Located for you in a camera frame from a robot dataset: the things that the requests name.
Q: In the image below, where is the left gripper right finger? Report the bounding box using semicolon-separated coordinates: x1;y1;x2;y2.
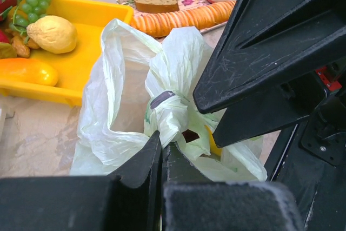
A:
162;143;304;230

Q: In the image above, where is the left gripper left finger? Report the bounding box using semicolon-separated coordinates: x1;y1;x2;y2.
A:
1;132;162;230

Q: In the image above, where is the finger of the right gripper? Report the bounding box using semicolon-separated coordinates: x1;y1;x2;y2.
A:
193;0;345;114

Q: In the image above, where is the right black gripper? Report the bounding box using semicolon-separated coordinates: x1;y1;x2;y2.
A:
213;63;345;230

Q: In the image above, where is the yellow apple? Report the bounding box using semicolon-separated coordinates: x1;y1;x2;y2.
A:
205;125;222;157

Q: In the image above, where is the light green plastic bag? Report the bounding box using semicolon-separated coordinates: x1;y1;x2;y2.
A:
70;19;267;181

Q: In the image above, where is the floral bread tray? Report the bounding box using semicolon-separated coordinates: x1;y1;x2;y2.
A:
116;0;236;38

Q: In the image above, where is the long baguette loaf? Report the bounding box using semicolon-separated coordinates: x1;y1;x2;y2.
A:
130;0;236;38

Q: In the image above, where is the brown bread slice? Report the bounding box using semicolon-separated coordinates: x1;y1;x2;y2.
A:
134;0;179;14

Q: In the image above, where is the orange mango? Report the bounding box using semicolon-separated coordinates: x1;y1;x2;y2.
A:
1;58;59;87

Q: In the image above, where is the yellow pear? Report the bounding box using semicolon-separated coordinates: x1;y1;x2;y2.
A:
26;15;77;54

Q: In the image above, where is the yellow plastic fruit tray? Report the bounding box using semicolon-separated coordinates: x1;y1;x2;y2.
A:
1;0;134;106

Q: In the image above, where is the green grape bunch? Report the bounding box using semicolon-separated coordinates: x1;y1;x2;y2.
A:
12;0;63;30

